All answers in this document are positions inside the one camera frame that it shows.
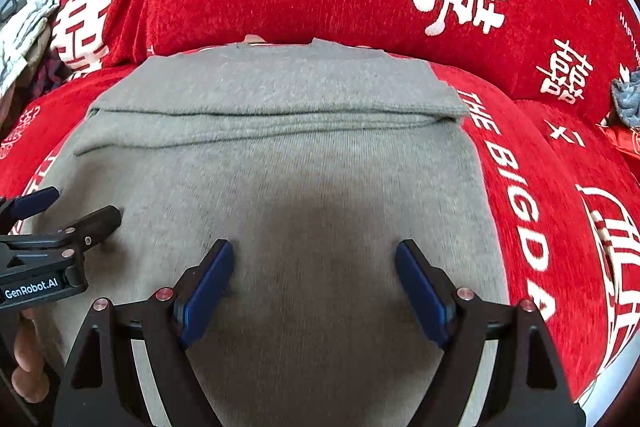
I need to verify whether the red satin cushion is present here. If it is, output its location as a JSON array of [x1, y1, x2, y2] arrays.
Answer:
[[597, 122, 640, 188]]

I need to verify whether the white grey clothes pile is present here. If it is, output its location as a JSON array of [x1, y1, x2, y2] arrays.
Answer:
[[0, 0, 62, 98]]

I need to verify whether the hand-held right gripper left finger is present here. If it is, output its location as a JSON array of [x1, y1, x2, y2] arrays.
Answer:
[[52, 239, 236, 427]]

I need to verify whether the person's left hand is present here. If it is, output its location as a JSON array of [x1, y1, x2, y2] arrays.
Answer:
[[12, 309, 51, 404]]

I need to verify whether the grey-blue fleece cloth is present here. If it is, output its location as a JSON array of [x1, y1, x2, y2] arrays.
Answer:
[[610, 67, 640, 128]]

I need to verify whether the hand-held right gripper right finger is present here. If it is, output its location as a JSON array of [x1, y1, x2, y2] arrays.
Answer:
[[395, 239, 586, 427]]

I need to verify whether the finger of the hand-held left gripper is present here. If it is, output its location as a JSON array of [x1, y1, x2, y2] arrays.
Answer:
[[0, 187, 61, 233], [0, 206, 123, 259]]

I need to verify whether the grey knit sweater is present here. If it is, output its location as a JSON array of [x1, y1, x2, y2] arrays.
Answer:
[[22, 38, 511, 427]]

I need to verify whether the dark plaid cloth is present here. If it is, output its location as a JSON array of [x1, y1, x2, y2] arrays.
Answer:
[[37, 52, 71, 94]]

